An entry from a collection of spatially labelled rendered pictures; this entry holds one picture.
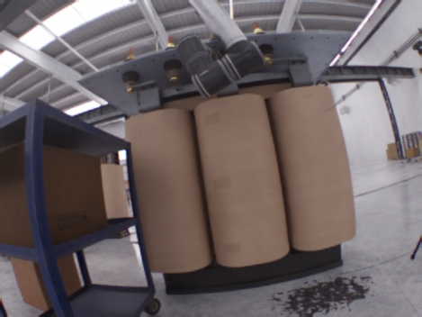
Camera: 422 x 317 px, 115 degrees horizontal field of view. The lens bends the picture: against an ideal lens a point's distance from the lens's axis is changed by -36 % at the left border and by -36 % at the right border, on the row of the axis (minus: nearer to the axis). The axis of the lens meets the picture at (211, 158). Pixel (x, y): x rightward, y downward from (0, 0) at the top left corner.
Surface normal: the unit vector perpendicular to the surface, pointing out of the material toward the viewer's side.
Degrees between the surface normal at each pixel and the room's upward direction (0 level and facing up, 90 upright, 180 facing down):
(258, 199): 90
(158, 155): 90
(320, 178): 90
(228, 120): 90
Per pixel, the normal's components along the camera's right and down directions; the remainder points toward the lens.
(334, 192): -0.10, -0.11
